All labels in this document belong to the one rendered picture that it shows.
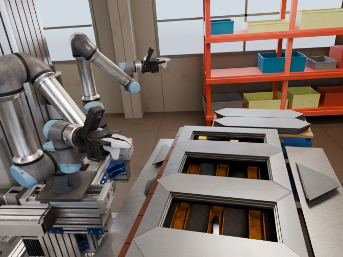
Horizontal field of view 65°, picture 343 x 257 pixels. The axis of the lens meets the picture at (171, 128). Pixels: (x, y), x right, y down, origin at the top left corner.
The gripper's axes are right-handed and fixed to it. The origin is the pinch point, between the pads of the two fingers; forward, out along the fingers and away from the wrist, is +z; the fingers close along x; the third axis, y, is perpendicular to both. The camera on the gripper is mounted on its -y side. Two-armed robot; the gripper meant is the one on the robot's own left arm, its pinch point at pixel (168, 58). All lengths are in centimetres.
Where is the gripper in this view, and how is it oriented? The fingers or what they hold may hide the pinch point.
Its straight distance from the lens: 194.6
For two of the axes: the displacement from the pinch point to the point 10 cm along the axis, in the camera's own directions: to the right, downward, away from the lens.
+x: 3.6, 5.0, -7.9
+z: 9.3, -2.1, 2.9
